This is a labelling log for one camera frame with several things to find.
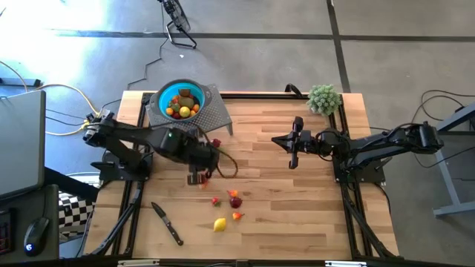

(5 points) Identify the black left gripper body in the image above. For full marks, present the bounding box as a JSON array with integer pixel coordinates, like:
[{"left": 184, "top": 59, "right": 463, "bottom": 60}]
[{"left": 185, "top": 142, "right": 220, "bottom": 185}]

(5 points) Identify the black computer mouse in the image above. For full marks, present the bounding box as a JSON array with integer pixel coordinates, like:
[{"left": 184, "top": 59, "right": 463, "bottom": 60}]
[{"left": 23, "top": 217, "right": 50, "bottom": 257}]

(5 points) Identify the black fan cable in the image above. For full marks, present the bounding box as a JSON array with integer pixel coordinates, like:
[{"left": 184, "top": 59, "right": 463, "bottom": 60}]
[{"left": 125, "top": 3, "right": 166, "bottom": 92}]

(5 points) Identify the dark desk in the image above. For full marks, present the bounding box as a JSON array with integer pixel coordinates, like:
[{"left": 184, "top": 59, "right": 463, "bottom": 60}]
[{"left": 0, "top": 183, "right": 60, "bottom": 260}]

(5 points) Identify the black keyboard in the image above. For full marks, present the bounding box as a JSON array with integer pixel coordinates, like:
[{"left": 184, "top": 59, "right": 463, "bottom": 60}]
[{"left": 0, "top": 209, "right": 16, "bottom": 257}]

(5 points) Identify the black curved handle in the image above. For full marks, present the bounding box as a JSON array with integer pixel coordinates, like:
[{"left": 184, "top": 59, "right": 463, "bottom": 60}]
[{"left": 284, "top": 83, "right": 309, "bottom": 99}]

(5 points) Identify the black floor fan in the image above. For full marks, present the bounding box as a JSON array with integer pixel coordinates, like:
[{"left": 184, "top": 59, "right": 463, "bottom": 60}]
[{"left": 157, "top": 0, "right": 197, "bottom": 50}]

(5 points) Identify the blue collapsible colander bowl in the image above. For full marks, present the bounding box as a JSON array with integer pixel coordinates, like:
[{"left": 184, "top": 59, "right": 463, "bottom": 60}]
[{"left": 154, "top": 78, "right": 213, "bottom": 124}]

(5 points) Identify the gray perforated metal riser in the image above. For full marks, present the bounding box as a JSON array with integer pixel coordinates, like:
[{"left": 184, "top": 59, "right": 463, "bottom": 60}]
[{"left": 145, "top": 83, "right": 234, "bottom": 136}]

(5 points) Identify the gray metal table frame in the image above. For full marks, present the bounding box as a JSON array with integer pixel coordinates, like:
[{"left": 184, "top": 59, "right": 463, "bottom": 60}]
[{"left": 432, "top": 102, "right": 475, "bottom": 219}]

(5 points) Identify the dark left arm cable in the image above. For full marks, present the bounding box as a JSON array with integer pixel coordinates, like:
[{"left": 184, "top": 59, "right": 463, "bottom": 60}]
[{"left": 200, "top": 125, "right": 239, "bottom": 179}]

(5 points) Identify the black kitchen knife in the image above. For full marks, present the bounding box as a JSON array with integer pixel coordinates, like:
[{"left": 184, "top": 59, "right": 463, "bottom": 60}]
[{"left": 151, "top": 201, "right": 185, "bottom": 247}]

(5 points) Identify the yellow extension cable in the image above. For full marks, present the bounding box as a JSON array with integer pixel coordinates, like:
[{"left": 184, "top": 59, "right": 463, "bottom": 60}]
[{"left": 35, "top": 83, "right": 101, "bottom": 136}]

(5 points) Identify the black white checkerboard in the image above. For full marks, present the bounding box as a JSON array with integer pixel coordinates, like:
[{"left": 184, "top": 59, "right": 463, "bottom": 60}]
[{"left": 58, "top": 191, "right": 98, "bottom": 238}]

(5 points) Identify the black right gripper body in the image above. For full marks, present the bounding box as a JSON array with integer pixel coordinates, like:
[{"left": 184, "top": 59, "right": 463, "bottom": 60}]
[{"left": 289, "top": 116, "right": 321, "bottom": 170}]

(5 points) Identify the green potted plant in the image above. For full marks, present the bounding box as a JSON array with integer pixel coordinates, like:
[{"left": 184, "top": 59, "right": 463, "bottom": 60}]
[{"left": 306, "top": 84, "right": 342, "bottom": 116}]

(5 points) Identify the black floor cable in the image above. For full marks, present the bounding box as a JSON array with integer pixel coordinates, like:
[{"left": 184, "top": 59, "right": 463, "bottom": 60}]
[{"left": 410, "top": 88, "right": 475, "bottom": 186}]

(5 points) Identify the silver bracket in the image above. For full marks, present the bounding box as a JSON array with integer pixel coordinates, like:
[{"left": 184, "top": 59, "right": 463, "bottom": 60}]
[
  {"left": 325, "top": 260, "right": 368, "bottom": 267},
  {"left": 117, "top": 259, "right": 160, "bottom": 267}
]

